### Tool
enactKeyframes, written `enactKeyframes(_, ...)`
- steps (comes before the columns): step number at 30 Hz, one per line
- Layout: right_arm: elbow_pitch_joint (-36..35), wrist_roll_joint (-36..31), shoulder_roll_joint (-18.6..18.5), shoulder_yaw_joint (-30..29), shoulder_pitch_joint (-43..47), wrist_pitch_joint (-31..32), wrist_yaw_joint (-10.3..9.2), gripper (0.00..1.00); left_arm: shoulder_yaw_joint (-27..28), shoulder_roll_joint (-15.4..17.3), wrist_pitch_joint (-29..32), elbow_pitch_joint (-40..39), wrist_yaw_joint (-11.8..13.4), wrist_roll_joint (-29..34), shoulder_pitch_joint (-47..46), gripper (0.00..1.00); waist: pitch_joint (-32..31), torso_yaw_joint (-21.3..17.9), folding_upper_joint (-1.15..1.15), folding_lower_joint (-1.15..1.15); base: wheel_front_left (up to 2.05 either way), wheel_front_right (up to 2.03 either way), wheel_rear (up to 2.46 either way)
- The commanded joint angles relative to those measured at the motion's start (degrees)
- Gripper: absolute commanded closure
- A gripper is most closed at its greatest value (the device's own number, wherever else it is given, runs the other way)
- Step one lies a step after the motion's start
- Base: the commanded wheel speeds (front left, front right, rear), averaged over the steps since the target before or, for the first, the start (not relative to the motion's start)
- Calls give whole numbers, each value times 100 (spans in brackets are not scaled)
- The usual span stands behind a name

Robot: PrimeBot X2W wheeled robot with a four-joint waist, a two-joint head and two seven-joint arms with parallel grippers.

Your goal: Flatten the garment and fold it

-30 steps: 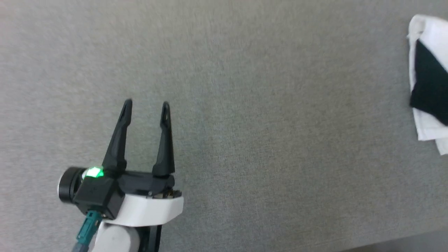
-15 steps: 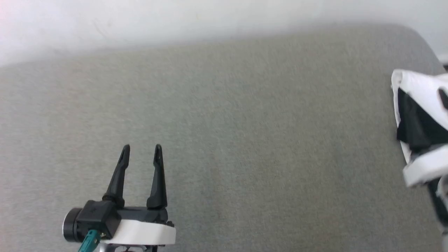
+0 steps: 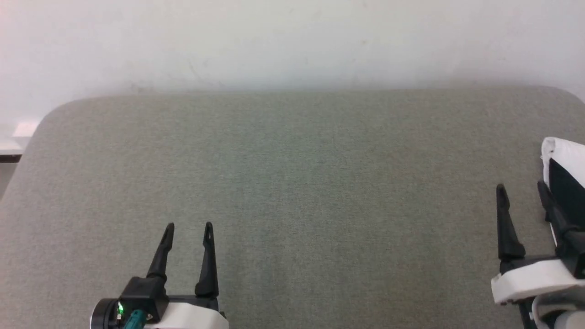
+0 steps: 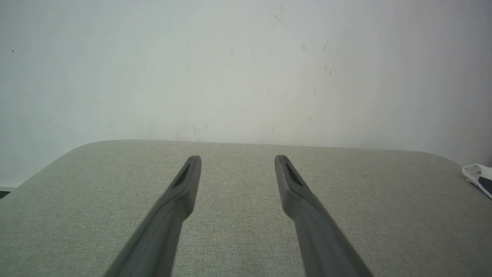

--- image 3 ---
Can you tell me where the white wall ledge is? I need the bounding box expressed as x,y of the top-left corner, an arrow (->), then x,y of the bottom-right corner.
0,121 -> 41,164

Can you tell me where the black and white shirt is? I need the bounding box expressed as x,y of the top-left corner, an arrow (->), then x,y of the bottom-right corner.
541,137 -> 585,229

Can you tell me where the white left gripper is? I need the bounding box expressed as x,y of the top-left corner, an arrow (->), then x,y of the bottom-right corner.
90,222 -> 229,329

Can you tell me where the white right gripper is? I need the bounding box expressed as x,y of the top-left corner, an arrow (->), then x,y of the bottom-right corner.
491,181 -> 585,304

